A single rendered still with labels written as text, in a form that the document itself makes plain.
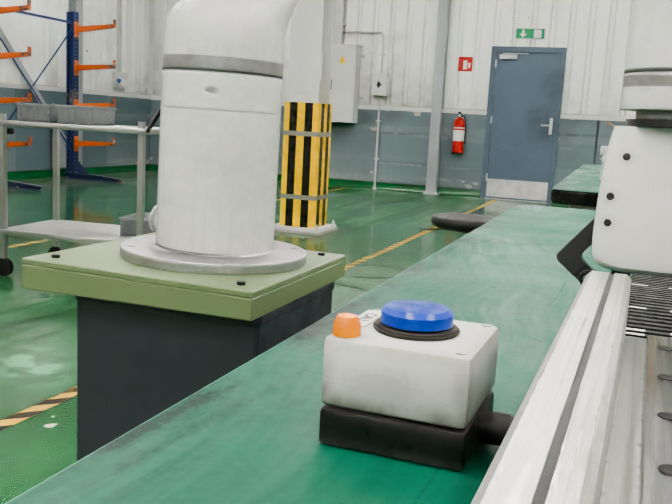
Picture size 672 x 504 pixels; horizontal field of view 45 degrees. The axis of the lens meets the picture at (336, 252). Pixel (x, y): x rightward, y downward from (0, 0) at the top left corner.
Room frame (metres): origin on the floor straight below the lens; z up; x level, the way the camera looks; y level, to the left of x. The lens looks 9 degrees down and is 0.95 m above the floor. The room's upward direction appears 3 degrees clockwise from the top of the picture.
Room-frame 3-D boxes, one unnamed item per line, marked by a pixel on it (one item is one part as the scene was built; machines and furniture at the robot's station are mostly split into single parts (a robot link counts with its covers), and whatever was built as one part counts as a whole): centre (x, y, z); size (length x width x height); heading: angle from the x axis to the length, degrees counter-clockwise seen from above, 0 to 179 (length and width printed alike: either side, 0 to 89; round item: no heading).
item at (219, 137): (0.83, 0.12, 0.90); 0.19 x 0.19 x 0.18
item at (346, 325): (0.42, -0.01, 0.85); 0.02 x 0.02 x 0.01
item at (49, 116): (4.60, 1.34, 0.50); 1.03 x 0.55 x 1.01; 76
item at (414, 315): (0.44, -0.05, 0.84); 0.04 x 0.04 x 0.02
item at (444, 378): (0.43, -0.05, 0.81); 0.10 x 0.08 x 0.06; 69
